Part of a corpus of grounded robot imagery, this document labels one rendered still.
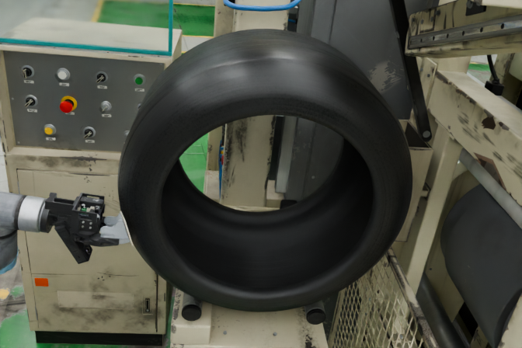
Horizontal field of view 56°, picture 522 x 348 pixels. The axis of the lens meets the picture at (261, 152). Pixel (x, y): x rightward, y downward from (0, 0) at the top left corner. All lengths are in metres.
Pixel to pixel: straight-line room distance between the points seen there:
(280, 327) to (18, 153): 1.06
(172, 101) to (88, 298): 1.37
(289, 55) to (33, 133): 1.14
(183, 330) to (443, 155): 0.79
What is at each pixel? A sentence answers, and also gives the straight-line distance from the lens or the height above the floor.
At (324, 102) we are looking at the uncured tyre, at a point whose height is 1.42.
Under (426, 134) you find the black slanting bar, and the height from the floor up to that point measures 1.24.
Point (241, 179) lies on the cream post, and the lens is 1.36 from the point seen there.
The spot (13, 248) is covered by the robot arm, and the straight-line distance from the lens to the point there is 1.23.
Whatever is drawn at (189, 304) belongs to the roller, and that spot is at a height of 0.92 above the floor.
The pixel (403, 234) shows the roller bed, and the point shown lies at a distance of 1.46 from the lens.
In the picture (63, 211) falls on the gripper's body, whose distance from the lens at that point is 1.12.
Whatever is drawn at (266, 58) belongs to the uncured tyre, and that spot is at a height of 1.48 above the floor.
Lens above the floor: 1.71
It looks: 26 degrees down
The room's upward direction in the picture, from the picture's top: 6 degrees clockwise
